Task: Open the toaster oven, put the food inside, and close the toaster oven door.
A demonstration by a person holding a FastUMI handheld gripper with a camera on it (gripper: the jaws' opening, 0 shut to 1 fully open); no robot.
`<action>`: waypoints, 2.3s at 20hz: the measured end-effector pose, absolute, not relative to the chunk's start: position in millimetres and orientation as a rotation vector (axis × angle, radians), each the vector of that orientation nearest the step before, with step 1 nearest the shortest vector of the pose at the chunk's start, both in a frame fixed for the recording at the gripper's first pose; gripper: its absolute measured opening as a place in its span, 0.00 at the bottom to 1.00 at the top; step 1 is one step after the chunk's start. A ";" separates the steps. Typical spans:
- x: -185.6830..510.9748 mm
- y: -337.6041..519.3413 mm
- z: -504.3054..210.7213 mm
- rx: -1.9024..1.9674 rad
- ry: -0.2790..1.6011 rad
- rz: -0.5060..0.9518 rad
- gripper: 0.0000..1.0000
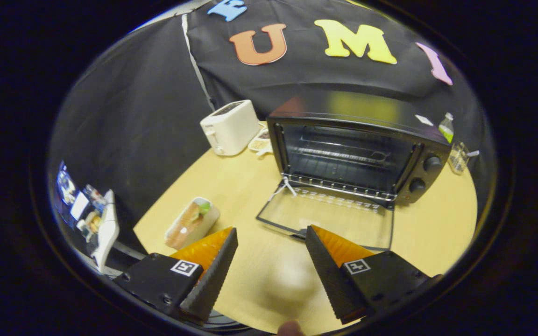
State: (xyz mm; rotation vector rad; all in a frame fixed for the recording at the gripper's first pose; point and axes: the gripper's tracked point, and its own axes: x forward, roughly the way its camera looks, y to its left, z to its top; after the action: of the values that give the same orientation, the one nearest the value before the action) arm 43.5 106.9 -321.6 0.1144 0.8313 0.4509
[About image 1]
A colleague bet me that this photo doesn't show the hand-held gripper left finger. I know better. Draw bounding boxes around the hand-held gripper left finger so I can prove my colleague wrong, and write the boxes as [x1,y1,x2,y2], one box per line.
[113,227,239,325]

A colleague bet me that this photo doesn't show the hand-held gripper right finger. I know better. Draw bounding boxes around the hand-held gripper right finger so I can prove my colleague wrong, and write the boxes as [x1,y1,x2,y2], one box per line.
[305,224,442,325]

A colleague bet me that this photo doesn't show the white bread lettuce sandwich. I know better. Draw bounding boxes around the white bread lettuce sandwich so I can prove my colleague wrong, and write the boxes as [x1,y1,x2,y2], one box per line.
[165,201,213,250]

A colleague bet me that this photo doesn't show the black toaster oven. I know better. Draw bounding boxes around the black toaster oven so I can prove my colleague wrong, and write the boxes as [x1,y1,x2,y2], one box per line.
[256,90,454,252]

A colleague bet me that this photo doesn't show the white pop-up toaster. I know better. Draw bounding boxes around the white pop-up toaster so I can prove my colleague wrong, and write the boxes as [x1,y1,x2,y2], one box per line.
[200,99,261,157]

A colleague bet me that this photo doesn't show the white oblong dish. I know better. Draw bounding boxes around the white oblong dish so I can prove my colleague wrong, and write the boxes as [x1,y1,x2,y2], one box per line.
[164,196,221,251]

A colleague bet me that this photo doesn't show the small tray of snacks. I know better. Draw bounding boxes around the small tray of snacks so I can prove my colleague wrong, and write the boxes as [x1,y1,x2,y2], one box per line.
[248,128,274,157]

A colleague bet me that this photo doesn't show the cluttered colourful small items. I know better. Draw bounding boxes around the cluttered colourful small items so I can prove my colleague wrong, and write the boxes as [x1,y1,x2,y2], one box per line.
[56,161,108,243]

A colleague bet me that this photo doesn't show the clear glass cup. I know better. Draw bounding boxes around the clear glass cup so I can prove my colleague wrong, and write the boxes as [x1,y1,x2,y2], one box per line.
[449,141,470,175]

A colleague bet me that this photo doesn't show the clear bottle with green label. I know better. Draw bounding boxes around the clear bottle with green label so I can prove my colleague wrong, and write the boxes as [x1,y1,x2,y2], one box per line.
[439,112,455,144]

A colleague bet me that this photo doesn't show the white string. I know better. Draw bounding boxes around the white string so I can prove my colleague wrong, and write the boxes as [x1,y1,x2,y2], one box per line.
[269,175,297,201]

